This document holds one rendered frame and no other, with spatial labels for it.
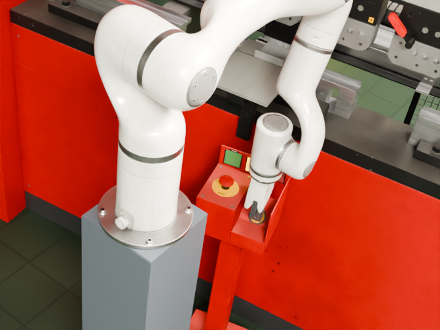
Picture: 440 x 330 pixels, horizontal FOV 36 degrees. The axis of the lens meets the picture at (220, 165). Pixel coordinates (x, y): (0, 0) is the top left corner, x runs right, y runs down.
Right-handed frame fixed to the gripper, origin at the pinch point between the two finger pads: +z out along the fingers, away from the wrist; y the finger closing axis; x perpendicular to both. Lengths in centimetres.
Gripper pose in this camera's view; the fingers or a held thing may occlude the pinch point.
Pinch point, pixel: (256, 213)
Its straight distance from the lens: 179.9
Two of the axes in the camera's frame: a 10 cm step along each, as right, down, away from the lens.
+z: -1.0, 7.1, 7.0
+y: -3.7, 6.3, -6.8
